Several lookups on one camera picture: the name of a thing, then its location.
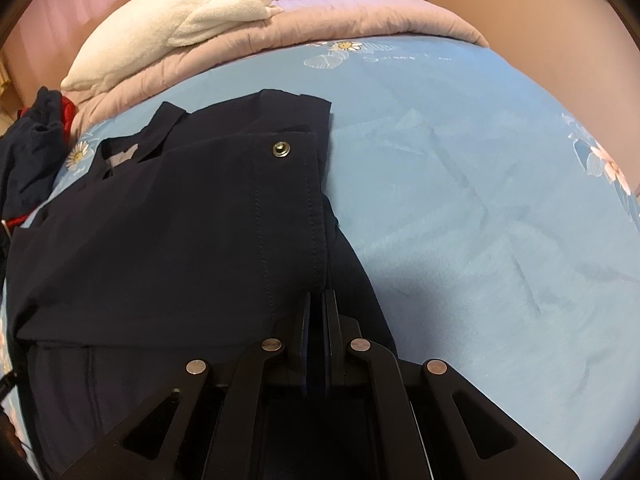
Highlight pink quilt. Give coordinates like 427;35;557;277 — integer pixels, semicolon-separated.
70;0;493;137

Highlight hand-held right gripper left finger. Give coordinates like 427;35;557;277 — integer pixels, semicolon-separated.
60;292;318;480

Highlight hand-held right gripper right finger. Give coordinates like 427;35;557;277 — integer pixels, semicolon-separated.
322;289;582;480

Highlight navy collared jacket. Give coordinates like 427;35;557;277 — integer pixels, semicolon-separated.
5;89;401;480

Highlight pink curtain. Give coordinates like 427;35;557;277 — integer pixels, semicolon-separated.
10;0;151;88

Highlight crumpled navy garment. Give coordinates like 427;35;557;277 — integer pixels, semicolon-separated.
0;87;72;222

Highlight blue floral bedsheet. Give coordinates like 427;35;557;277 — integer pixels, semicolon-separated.
0;39;640;480

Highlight white plush pillow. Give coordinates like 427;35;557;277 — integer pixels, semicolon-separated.
61;0;284;95

